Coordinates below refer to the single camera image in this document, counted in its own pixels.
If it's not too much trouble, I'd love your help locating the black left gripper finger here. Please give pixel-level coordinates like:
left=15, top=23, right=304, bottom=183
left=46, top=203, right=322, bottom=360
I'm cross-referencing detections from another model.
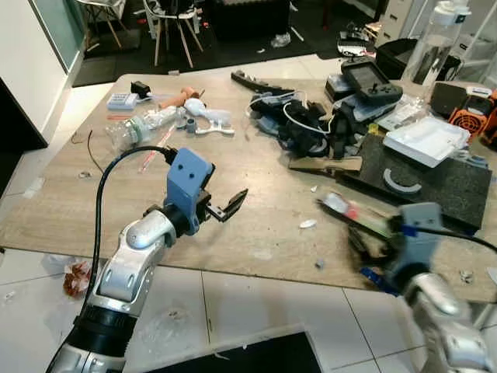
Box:
left=211, top=188, right=250, bottom=224

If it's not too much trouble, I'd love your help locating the clear wrapper with red print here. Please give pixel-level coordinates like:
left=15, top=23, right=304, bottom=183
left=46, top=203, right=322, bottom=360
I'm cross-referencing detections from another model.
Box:
left=317, top=191, right=395, bottom=239

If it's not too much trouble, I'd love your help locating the crumpled red-brown trash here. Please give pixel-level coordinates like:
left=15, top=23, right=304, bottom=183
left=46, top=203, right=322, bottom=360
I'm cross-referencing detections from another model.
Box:
left=62, top=260, right=94, bottom=298

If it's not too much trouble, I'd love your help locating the black rubbish bin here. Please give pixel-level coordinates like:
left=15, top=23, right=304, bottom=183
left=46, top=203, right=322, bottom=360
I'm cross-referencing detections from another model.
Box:
left=138, top=329, right=324, bottom=373

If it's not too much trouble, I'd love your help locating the light wooden table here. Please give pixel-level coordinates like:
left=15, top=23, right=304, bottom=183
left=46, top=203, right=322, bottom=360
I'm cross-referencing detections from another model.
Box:
left=0, top=73, right=497, bottom=305

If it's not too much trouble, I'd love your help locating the white curved plastic piece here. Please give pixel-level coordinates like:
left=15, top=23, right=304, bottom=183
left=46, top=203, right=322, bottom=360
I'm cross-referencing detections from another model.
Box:
left=384, top=169, right=425, bottom=194

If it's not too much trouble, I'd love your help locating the thin red straw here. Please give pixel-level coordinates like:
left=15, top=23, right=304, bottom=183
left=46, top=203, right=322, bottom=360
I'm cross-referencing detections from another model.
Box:
left=140, top=128, right=176, bottom=173

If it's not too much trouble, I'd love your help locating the dark grey foam pad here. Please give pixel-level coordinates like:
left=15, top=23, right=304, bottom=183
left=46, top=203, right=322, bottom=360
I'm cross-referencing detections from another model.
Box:
left=335, top=132, right=497, bottom=232

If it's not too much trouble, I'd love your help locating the white plastic clamp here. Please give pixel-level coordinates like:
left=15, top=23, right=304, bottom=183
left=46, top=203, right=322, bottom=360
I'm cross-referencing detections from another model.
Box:
left=185, top=99, right=235, bottom=138

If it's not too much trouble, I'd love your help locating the crushed clear plastic bottle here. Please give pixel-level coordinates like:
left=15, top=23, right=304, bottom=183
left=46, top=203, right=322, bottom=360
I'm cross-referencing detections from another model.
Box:
left=107, top=106, right=188, bottom=151

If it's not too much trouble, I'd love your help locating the black gripper parts pile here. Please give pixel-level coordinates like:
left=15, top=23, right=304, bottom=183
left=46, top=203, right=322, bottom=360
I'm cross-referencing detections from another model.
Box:
left=248, top=89, right=366, bottom=158

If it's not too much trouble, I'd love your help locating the white plastic tray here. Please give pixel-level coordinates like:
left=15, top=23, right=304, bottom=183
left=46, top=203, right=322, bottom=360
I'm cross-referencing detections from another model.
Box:
left=383, top=117, right=471, bottom=169

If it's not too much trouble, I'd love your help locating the clear crumpled plastic film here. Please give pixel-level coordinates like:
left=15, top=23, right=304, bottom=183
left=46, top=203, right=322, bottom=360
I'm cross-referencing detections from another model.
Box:
left=148, top=305, right=196, bottom=344

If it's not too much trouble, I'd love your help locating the metal table leg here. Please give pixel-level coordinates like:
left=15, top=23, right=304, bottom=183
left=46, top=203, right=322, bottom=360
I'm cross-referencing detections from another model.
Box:
left=464, top=302, right=497, bottom=331

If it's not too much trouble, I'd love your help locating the long black tool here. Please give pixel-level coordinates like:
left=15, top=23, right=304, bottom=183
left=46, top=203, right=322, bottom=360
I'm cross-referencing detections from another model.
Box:
left=231, top=70, right=300, bottom=96

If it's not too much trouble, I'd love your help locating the light blue small box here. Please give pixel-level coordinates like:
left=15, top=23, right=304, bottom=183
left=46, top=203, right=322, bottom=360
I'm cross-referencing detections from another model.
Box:
left=106, top=92, right=140, bottom=112

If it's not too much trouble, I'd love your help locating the clear plastic parts bag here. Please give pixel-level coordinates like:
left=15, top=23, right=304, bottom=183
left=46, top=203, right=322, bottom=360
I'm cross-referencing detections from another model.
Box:
left=377, top=97, right=429, bottom=134

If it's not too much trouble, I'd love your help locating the small black adapter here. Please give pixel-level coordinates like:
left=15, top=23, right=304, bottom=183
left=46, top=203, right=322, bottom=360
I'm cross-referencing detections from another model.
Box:
left=130, top=80, right=153, bottom=99

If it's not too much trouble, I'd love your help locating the orange and black device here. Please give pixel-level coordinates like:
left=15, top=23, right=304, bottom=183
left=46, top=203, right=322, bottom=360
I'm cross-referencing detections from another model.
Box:
left=448, top=85, right=497, bottom=147

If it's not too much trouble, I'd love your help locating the black square box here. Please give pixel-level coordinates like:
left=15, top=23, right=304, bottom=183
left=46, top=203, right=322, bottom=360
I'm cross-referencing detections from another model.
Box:
left=430, top=80, right=467, bottom=117

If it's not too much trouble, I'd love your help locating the black handheld controller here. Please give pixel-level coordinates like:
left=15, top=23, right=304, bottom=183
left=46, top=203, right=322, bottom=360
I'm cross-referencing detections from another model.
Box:
left=340, top=59, right=405, bottom=107

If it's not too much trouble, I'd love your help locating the black low cabinet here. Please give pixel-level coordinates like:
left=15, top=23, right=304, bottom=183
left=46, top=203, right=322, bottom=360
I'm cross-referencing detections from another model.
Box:
left=210, top=0, right=293, bottom=44

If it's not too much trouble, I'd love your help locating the white chair with wooden legs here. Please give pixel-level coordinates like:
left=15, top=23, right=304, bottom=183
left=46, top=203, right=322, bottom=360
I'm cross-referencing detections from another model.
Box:
left=142, top=0, right=207, bottom=68
left=76, top=0, right=130, bottom=52

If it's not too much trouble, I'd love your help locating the tall clear white-capped bottle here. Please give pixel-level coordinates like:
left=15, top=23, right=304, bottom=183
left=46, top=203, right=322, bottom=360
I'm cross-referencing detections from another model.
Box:
left=402, top=0, right=472, bottom=86

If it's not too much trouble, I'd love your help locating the white cabinet with black base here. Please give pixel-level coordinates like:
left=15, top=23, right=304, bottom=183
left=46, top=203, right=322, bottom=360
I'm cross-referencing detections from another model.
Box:
left=0, top=0, right=88, bottom=150

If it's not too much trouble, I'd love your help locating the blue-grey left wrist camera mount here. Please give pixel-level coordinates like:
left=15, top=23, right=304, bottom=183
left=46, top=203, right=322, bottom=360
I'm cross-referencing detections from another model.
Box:
left=166, top=147, right=215, bottom=216

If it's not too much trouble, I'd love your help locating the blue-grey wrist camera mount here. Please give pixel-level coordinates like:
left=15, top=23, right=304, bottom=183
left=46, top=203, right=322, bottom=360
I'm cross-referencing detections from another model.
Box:
left=166, top=147, right=215, bottom=216
left=387, top=203, right=445, bottom=290

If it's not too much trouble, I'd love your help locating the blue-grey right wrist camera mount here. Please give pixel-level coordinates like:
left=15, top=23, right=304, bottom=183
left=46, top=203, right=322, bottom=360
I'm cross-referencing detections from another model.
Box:
left=387, top=203, right=445, bottom=290

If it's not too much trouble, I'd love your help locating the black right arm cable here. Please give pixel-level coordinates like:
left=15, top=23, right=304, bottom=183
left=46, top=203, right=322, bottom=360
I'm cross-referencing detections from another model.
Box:
left=402, top=224, right=497, bottom=254

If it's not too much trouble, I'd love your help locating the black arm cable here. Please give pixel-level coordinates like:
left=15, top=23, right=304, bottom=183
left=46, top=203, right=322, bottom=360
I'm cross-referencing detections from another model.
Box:
left=92, top=145, right=181, bottom=292
left=402, top=224, right=497, bottom=254

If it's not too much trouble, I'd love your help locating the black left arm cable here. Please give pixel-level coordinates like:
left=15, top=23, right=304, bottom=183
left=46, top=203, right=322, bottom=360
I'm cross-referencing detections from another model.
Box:
left=92, top=145, right=181, bottom=292

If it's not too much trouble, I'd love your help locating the brown tool handle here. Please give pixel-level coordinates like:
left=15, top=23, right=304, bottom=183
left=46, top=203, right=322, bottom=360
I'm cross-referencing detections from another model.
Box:
left=158, top=86, right=203, bottom=110

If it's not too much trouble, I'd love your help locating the thin black wire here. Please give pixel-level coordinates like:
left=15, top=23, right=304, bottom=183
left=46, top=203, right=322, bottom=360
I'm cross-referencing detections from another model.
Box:
left=71, top=129, right=106, bottom=174

